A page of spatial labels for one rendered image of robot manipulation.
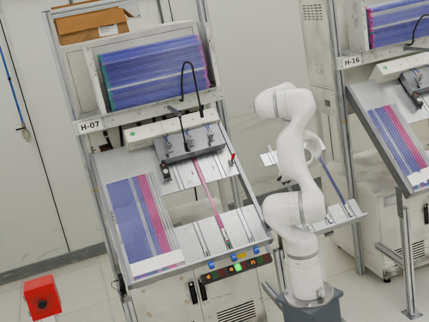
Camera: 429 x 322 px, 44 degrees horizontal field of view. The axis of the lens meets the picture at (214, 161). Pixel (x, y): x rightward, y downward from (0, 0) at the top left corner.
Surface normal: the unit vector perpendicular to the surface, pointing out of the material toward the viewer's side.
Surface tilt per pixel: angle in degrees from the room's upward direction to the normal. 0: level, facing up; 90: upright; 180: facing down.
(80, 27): 80
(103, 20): 76
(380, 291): 0
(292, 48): 90
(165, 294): 90
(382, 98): 44
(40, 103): 90
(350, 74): 90
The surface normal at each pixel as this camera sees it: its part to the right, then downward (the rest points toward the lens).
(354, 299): -0.18, -0.93
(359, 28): -0.94, 0.26
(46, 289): 0.30, 0.24
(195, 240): 0.07, -0.52
